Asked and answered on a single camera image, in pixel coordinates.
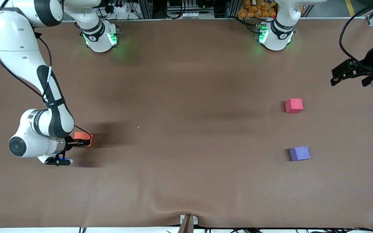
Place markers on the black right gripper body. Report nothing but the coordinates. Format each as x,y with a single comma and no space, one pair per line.
68,144

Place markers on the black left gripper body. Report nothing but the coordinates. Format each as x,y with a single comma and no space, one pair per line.
368,65

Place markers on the orange foam block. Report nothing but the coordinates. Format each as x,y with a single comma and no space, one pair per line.
80,136

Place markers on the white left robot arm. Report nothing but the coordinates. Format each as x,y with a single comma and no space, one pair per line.
278,35

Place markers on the red foam block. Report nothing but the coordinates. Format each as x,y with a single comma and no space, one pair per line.
294,105

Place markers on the blue foam block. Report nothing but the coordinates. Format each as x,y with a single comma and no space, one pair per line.
299,153

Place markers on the brown table mat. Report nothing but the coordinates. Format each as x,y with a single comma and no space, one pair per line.
186,161

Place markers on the pile of orange objects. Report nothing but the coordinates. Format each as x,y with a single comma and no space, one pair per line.
254,9

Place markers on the white power strip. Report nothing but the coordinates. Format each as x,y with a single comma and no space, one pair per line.
118,8

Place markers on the white connector strip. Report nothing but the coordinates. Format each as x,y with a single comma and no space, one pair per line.
196,15

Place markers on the brown bar under bracket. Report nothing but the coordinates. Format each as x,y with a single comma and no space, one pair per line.
186,226

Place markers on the grey metal table bracket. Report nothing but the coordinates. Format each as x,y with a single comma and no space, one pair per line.
195,220

